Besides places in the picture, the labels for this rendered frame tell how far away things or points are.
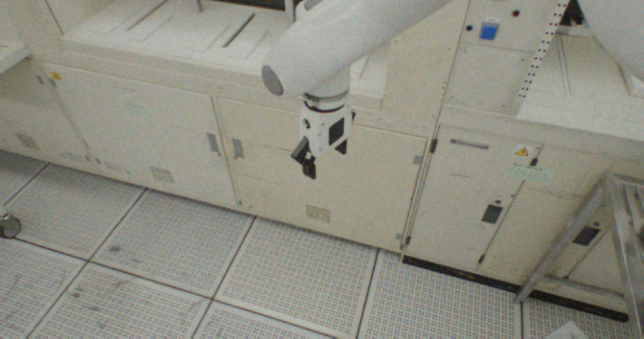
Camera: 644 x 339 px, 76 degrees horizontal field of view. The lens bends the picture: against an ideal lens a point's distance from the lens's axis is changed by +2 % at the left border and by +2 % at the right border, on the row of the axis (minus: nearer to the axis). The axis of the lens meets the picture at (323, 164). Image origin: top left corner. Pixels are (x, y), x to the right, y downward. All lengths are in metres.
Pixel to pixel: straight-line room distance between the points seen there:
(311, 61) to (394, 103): 0.73
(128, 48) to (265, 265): 1.01
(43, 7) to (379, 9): 1.39
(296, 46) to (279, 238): 1.46
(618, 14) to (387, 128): 1.01
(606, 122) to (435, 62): 0.49
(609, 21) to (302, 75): 0.33
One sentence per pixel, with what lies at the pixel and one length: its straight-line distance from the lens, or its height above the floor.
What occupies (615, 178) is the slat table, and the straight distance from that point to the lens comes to 1.36.
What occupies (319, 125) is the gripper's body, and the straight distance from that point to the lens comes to 0.69.
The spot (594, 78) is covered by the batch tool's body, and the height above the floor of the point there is 0.87.
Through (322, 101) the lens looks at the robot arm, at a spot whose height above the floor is 1.18.
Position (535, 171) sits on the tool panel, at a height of 0.69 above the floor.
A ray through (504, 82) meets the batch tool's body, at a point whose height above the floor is 0.97.
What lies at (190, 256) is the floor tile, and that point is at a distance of 1.94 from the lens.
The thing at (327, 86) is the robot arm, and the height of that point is 1.21.
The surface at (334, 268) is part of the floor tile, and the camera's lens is 1.82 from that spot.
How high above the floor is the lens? 1.59
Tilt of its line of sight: 46 degrees down
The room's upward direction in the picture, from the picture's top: straight up
